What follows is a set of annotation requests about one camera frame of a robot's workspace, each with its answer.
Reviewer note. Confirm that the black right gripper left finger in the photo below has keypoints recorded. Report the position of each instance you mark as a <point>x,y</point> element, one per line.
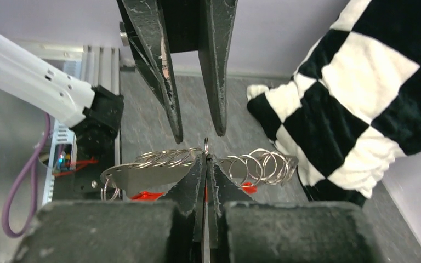
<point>169,229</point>

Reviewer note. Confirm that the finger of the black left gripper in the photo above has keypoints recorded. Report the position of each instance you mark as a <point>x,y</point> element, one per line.
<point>215,32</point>
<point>147,37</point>

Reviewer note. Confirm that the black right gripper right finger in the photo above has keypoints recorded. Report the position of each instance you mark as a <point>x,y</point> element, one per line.
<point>243,230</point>

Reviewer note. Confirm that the metal key holder red handle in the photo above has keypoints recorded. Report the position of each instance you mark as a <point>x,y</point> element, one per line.
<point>153,169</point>

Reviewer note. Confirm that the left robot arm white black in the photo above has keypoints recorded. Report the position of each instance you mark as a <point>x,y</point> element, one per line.
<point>92,112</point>

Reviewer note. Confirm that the black white checkered pillow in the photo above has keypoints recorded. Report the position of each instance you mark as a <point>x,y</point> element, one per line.
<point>353,106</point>

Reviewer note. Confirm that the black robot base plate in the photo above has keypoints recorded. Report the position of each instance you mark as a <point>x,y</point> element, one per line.
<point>82,171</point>

